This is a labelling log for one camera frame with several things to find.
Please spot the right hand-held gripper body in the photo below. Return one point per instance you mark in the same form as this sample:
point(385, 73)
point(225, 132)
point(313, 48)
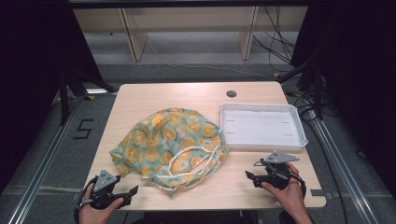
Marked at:
point(278, 174)

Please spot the aluminium floor rail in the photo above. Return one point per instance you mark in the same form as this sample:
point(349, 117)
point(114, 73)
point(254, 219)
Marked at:
point(43, 168)
point(342, 168)

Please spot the beige wooden desk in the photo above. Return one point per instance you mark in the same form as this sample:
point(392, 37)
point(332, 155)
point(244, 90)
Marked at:
point(137, 37)

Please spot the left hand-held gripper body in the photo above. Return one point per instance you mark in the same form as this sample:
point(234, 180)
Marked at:
point(105, 182)

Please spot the black curtain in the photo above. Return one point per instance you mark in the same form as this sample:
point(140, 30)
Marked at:
point(358, 62)
point(34, 62)

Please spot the white plastic tray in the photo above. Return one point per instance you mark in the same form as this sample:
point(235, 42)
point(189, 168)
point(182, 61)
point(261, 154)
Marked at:
point(261, 129)

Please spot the person's right hand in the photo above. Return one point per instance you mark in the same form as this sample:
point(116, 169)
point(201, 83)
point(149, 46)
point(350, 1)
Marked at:
point(291, 196)

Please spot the person's left hand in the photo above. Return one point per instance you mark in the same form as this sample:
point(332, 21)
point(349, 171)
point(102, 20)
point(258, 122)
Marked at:
point(93, 215)

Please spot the black metal stand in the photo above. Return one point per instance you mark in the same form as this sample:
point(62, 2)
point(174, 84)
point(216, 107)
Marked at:
point(67, 93)
point(316, 90)

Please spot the fruit print fabric bag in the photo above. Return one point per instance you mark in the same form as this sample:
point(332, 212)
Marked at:
point(174, 137)

